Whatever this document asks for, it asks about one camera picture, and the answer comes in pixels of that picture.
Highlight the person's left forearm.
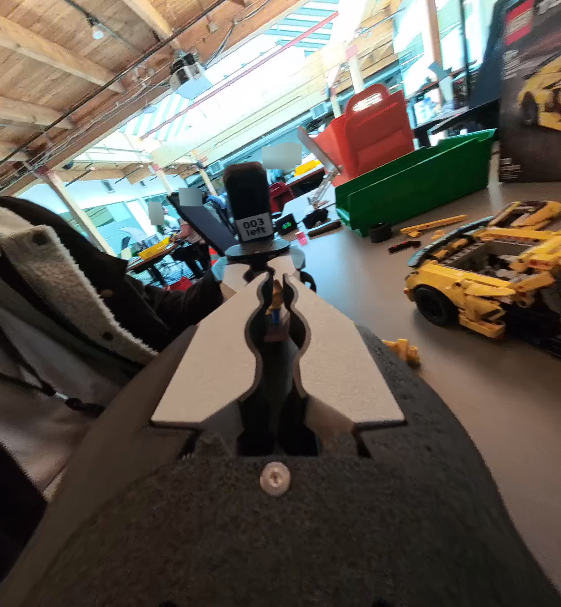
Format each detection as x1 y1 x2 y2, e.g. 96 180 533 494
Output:
143 270 225 334

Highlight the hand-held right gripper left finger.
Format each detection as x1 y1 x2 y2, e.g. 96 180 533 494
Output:
150 273 276 457

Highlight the yellow toy brick car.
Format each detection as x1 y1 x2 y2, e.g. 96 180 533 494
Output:
404 200 561 369

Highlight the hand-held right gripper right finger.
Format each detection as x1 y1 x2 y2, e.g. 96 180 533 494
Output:
283 274 406 457

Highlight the yellow tray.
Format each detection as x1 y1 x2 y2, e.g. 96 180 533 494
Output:
138 237 173 260

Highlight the small yellow brick assembly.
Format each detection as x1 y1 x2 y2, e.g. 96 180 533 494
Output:
382 338 422 367

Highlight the grey metal panel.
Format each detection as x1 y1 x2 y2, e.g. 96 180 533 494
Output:
297 127 343 174

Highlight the blue yellow brick piece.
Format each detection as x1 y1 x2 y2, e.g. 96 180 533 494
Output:
265 280 288 343

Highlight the red ceiling pipe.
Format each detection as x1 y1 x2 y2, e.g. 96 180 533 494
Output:
140 12 340 140

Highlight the black flat panel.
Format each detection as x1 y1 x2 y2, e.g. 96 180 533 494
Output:
167 192 239 258

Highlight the person's torso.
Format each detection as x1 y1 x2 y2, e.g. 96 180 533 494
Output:
0 194 224 607

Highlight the green plastic bin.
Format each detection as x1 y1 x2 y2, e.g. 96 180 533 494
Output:
335 129 497 238

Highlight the toy car box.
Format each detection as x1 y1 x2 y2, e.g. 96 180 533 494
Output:
470 0 561 184

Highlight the red plastic tote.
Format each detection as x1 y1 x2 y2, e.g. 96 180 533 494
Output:
311 83 416 188

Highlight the grey desk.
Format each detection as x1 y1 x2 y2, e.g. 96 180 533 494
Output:
280 138 561 607

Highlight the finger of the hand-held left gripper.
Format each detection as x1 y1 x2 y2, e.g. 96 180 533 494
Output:
220 264 255 300
273 258 305 285

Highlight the long yellow brick beam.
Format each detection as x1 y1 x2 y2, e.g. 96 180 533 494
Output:
400 214 468 238

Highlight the ceiling mounted heater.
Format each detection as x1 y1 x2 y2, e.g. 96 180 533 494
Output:
169 52 213 98

